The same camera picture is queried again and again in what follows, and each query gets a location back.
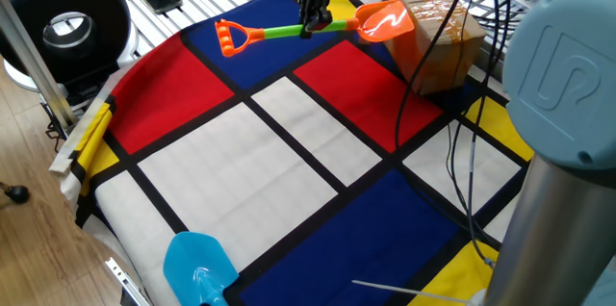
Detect taped cardboard box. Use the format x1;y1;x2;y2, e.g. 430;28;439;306
384;0;488;97

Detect blue toy shovel yellow handle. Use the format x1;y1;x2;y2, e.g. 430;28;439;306
162;231;241;306

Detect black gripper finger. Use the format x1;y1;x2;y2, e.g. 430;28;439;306
305;7;334;40
296;0;317;33

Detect orange toy shovel green handle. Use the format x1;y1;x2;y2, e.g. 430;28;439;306
214;0;416;59

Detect black cables on rack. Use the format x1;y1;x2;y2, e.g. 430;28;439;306
469;0;528;33

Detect black cable silver plug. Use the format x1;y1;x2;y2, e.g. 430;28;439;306
447;0;498;269

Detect black round device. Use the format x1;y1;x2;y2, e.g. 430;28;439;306
0;0;141;93

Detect black knob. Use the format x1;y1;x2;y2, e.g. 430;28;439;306
3;183;31;205

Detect aluminium frame post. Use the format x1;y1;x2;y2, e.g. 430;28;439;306
0;0;79;129

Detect Mondrian pattern tablecloth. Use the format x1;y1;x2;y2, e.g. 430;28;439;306
47;0;535;306

